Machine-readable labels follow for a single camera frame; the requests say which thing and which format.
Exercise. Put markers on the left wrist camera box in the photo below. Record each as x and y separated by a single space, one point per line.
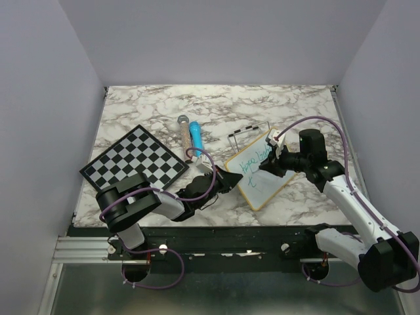
203 164

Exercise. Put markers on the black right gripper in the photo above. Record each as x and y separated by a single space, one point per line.
272 165

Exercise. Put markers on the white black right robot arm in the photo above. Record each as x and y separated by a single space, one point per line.
383 255

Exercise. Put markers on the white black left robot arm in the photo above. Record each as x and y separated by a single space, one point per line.
124 203

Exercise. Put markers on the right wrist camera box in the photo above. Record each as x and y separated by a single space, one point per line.
276 140

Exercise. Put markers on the blue toy microphone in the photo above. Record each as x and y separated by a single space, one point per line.
195 133

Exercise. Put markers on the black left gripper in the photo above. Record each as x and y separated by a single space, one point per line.
227 180

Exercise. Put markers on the yellow framed whiteboard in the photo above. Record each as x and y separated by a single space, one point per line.
256 186

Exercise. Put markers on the metal wire whiteboard stand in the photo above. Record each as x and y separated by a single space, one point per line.
258 127

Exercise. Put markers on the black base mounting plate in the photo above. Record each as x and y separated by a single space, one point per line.
199 250

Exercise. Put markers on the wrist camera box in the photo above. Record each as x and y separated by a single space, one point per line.
203 164
276 140

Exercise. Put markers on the aluminium frame rail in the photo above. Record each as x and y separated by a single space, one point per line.
84 281

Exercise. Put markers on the black white chessboard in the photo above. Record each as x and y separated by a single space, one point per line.
136 152

